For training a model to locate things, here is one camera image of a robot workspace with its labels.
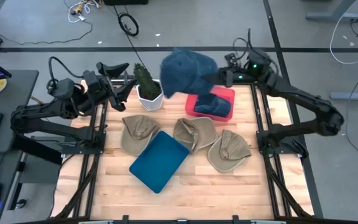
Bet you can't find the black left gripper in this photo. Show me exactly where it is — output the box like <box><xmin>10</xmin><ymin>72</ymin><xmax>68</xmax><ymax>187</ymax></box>
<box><xmin>83</xmin><ymin>62</ymin><xmax>137</xmax><ymax>113</ymax></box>

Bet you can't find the navy blue cap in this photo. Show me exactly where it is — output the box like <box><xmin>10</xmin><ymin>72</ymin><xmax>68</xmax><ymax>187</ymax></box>
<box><xmin>159</xmin><ymin>47</ymin><xmax>220</xmax><ymax>100</ymax></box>
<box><xmin>193</xmin><ymin>93</ymin><xmax>232</xmax><ymax>118</ymax></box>

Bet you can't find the tan cap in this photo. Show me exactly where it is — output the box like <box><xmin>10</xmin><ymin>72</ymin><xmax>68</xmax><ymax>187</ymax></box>
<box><xmin>120</xmin><ymin>114</ymin><xmax>162</xmax><ymax>157</ymax></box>
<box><xmin>172</xmin><ymin>116</ymin><xmax>219</xmax><ymax>155</ymax></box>
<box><xmin>206</xmin><ymin>129</ymin><xmax>252</xmax><ymax>174</ymax></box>

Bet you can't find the red plastic tray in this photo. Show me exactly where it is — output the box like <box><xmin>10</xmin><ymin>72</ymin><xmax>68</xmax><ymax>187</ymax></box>
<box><xmin>185</xmin><ymin>85</ymin><xmax>236</xmax><ymax>123</ymax></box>

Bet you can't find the green cactus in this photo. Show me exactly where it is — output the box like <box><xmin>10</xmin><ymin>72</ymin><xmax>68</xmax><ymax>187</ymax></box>
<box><xmin>132</xmin><ymin>62</ymin><xmax>162</xmax><ymax>101</ymax></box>

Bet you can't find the white plant pot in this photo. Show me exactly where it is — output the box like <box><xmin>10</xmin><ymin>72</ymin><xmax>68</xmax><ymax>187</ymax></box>
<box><xmin>135</xmin><ymin>79</ymin><xmax>165</xmax><ymax>112</ymax></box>

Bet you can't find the black box on floor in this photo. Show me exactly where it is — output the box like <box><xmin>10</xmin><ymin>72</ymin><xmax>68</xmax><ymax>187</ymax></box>
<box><xmin>103</xmin><ymin>0</ymin><xmax>149</xmax><ymax>6</ymax></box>

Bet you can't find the blue plastic tray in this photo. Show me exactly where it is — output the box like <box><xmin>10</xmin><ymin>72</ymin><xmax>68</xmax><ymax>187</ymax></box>
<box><xmin>128</xmin><ymin>130</ymin><xmax>191</xmax><ymax>194</ymax></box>

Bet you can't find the grey desk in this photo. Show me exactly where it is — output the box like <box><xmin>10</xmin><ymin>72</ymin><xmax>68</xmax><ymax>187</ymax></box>
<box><xmin>0</xmin><ymin>70</ymin><xmax>40</xmax><ymax>224</ymax></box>

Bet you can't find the grey desk foot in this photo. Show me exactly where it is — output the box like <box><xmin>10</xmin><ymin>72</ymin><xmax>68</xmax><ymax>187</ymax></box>
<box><xmin>330</xmin><ymin>84</ymin><xmax>358</xmax><ymax>101</ymax></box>
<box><xmin>305</xmin><ymin>0</ymin><xmax>358</xmax><ymax>22</ymax></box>

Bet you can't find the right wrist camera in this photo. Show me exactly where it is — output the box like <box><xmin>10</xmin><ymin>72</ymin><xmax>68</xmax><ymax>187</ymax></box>
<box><xmin>224</xmin><ymin>52</ymin><xmax>241</xmax><ymax>68</ymax></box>

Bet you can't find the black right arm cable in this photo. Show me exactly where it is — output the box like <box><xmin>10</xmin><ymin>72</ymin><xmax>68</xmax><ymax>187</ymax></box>
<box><xmin>232</xmin><ymin>28</ymin><xmax>262</xmax><ymax>63</ymax></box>

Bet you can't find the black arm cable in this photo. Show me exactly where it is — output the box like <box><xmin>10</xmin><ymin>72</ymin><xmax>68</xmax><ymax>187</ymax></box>
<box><xmin>47</xmin><ymin>56</ymin><xmax>85</xmax><ymax>94</ymax></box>
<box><xmin>232</xmin><ymin>28</ymin><xmax>262</xmax><ymax>63</ymax></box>

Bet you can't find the long black cable with coil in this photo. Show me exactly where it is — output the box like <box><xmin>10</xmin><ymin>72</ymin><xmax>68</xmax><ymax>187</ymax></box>
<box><xmin>112</xmin><ymin>4</ymin><xmax>147</xmax><ymax>68</ymax></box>

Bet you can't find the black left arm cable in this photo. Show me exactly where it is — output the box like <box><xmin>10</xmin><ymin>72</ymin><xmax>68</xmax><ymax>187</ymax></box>
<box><xmin>47</xmin><ymin>56</ymin><xmax>85</xmax><ymax>94</ymax></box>

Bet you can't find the white cable bundle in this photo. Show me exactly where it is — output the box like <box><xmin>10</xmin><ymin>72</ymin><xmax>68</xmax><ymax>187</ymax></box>
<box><xmin>63</xmin><ymin>0</ymin><xmax>103</xmax><ymax>24</ymax></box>

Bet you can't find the black aluminium table frame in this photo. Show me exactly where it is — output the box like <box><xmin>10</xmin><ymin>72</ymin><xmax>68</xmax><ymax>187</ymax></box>
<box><xmin>50</xmin><ymin>76</ymin><xmax>323</xmax><ymax>224</ymax></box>

